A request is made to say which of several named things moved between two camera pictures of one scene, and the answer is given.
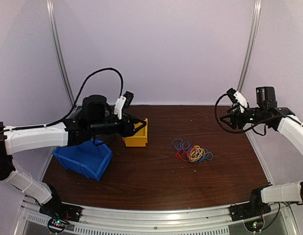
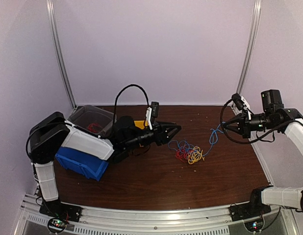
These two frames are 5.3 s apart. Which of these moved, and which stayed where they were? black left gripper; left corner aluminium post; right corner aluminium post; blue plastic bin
Moved: black left gripper
Stayed: right corner aluminium post; left corner aluminium post; blue plastic bin
